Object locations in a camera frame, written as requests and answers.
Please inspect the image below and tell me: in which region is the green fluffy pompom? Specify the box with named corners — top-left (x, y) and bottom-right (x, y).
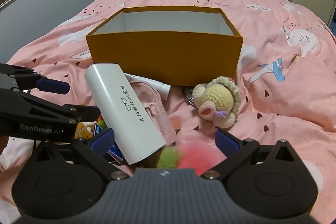
top-left (157, 147), bottom-right (183, 169)

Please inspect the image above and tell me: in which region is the pink printed blanket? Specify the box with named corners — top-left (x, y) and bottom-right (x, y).
top-left (0, 0), bottom-right (336, 224)

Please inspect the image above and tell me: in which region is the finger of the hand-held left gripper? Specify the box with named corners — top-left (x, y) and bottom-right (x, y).
top-left (0, 89), bottom-right (101, 124)
top-left (0, 63), bottom-right (71, 95)

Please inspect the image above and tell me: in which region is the blue card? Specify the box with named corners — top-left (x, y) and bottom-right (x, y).
top-left (106, 141), bottom-right (124, 161)

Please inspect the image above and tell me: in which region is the orange cardboard box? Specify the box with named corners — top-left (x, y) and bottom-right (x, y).
top-left (86, 6), bottom-right (244, 86)

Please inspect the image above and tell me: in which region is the pink fluffy pompom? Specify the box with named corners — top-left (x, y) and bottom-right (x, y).
top-left (178, 142), bottom-right (227, 169)

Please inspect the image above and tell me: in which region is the cream crochet doll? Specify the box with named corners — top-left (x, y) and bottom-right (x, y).
top-left (192, 76), bottom-right (241, 128)

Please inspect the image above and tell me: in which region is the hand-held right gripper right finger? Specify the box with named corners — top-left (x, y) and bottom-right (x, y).
top-left (201, 130), bottom-right (305, 180)

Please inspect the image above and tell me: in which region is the orange and blue plush toy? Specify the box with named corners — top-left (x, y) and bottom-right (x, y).
top-left (75, 114), bottom-right (108, 139)

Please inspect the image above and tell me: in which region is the white squeeze tube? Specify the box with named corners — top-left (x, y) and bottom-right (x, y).
top-left (123, 72), bottom-right (172, 101)

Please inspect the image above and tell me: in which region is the pink fabric pouch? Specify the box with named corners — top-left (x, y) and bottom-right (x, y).
top-left (126, 81), bottom-right (181, 146)

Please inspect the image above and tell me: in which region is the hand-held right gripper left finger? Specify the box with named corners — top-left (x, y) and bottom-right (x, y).
top-left (28, 127), bottom-right (132, 180)

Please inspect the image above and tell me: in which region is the white cylindrical case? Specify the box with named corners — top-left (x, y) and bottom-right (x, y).
top-left (84, 63), bottom-right (166, 165)

